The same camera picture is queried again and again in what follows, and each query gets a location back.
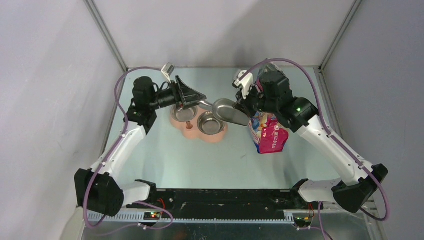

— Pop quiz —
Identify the aluminium frame rail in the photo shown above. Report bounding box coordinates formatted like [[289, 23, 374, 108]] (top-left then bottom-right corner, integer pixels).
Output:
[[76, 188, 379, 223]]

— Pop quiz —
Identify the left controller board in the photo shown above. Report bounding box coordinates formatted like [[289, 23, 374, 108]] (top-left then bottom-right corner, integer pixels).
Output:
[[143, 212, 162, 221]]

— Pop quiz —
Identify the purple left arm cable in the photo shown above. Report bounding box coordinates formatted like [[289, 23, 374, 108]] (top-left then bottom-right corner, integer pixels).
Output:
[[82, 66, 175, 231]]

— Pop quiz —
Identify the steel bowl far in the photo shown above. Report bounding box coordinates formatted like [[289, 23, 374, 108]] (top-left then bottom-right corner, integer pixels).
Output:
[[170, 105, 198, 123]]

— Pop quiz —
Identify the right controller board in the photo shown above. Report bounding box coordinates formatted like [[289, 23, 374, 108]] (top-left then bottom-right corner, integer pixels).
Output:
[[294, 216, 314, 228]]

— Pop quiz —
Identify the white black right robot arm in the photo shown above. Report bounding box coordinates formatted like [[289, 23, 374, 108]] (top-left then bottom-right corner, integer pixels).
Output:
[[232, 70, 389, 213]]

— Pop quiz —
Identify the steel bowl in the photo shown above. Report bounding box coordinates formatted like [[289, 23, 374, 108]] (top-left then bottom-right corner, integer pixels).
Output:
[[197, 111, 225, 136], [170, 105, 198, 123]]

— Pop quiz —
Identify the pink double pet bowl stand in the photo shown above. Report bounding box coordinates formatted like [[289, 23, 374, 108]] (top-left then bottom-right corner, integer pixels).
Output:
[[169, 106, 228, 143]]

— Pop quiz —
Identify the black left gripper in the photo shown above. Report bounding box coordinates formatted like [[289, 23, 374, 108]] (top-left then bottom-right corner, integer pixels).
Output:
[[148, 76, 206, 111]]

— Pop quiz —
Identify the controller board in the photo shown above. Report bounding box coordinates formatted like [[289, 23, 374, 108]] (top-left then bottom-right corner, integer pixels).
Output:
[[143, 212, 162, 221], [294, 216, 314, 228]]

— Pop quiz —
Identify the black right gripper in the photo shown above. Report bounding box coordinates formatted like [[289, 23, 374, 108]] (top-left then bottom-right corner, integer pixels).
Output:
[[233, 82, 279, 119]]

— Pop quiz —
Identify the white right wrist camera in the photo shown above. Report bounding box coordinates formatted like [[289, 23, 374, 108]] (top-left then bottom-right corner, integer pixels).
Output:
[[232, 69, 254, 100]]

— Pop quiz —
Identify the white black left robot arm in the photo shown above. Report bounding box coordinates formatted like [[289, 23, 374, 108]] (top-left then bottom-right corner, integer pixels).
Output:
[[74, 76, 207, 217]]

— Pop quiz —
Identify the colourful cat food bag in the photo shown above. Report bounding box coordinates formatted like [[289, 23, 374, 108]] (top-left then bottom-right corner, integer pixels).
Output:
[[247, 63, 293, 154]]

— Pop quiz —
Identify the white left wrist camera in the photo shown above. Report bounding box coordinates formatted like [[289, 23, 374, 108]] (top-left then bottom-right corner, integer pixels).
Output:
[[160, 62, 175, 83]]

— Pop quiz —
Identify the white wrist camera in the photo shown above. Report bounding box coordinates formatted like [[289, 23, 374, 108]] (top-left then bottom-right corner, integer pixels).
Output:
[[160, 62, 175, 83], [232, 69, 254, 100]]

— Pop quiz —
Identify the metal food scoop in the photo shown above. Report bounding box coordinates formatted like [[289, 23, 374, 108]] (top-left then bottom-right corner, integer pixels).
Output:
[[198, 98, 250, 127]]

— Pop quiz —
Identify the steel bowl near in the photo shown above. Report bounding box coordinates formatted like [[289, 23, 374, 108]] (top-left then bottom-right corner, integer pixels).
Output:
[[197, 111, 225, 136]]

